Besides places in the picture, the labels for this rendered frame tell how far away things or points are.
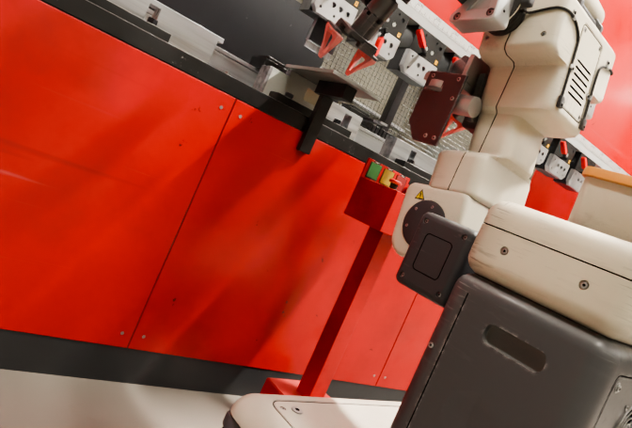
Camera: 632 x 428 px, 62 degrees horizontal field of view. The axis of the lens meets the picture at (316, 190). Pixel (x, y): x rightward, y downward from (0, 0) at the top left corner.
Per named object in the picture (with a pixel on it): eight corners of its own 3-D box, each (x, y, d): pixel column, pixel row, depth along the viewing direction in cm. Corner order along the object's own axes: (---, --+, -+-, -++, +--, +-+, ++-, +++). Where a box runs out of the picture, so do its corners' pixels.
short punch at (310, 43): (306, 45, 162) (318, 17, 162) (302, 45, 164) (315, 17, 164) (329, 60, 168) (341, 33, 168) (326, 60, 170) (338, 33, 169)
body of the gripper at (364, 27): (335, 23, 125) (355, -4, 122) (363, 42, 132) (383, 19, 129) (345, 35, 121) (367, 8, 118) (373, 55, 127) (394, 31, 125)
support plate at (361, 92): (332, 72, 138) (334, 69, 138) (284, 67, 160) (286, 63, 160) (379, 102, 149) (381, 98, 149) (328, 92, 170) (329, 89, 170)
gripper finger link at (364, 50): (327, 58, 131) (352, 28, 128) (346, 71, 136) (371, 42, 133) (338, 72, 127) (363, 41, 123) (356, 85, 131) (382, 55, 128)
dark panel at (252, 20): (8, -23, 161) (66, -157, 160) (8, -23, 162) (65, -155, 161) (295, 123, 226) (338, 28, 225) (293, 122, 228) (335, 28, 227)
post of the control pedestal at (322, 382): (307, 402, 153) (383, 231, 151) (295, 390, 157) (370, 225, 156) (322, 403, 156) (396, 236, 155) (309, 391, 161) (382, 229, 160)
